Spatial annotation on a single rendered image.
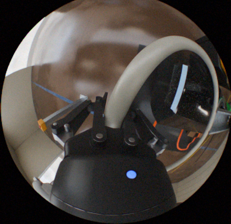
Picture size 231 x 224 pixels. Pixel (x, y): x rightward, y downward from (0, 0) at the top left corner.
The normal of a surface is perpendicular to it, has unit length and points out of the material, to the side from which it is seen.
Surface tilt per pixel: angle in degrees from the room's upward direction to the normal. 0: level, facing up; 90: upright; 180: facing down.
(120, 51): 0
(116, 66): 0
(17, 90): 90
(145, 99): 0
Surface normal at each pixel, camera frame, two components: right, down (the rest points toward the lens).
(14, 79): 0.93, 0.34
